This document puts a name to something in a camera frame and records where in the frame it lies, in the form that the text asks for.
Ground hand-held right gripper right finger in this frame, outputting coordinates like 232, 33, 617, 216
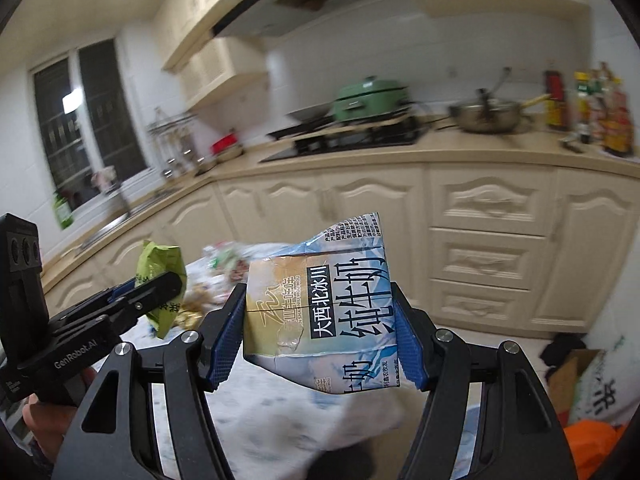
390, 280, 581, 480

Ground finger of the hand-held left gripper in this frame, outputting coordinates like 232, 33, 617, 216
107, 271, 184, 333
50, 280, 138, 323

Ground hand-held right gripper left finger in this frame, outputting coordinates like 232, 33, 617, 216
47, 282, 248, 480

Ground green snack packet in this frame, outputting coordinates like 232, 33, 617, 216
135, 240, 188, 341

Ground blue white milk carton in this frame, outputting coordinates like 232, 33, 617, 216
242, 211, 418, 396

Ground person's left hand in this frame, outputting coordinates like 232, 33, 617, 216
21, 366, 97, 463

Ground clear packet of yellow snacks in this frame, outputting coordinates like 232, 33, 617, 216
182, 285, 226, 328

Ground clear plastic bag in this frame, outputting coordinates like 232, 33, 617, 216
202, 241, 248, 286

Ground sink faucet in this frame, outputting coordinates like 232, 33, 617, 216
112, 175, 133, 218

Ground green dish soap bottle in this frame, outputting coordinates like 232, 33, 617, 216
52, 192, 73, 231

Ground cream lower kitchen cabinets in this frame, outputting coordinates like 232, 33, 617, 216
40, 160, 640, 341

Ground cream kitchen cabinets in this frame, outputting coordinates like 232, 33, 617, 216
152, 0, 593, 108
40, 160, 640, 341

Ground black cloth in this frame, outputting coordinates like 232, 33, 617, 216
539, 332, 588, 368

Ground cardboard box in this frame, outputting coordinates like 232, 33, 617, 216
547, 349, 608, 428

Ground hanging utensil rack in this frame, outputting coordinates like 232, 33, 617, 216
147, 107, 201, 181

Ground red bowl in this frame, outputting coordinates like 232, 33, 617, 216
210, 130, 246, 161

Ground dark window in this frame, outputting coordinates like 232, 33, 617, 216
30, 40, 151, 211

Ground white printed sack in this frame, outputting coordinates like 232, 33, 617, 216
567, 350, 640, 428

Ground black gas stove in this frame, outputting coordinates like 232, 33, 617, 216
257, 115, 431, 163

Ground orange plastic bag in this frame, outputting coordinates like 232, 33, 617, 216
562, 420, 628, 480

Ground black frying pan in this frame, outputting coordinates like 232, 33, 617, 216
267, 102, 336, 138

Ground steel wok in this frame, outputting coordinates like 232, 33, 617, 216
447, 67, 551, 135

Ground green electric pot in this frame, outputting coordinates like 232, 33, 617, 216
332, 76, 416, 123

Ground cream upper kitchen cabinets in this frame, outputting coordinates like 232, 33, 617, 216
152, 0, 593, 108

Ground dark sauce bottle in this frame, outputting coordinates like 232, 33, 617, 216
544, 70, 571, 132

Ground yellow cap seasoning bottle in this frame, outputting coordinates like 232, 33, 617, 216
574, 72, 593, 143

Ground group of seasoning bottles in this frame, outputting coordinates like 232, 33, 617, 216
592, 62, 640, 158

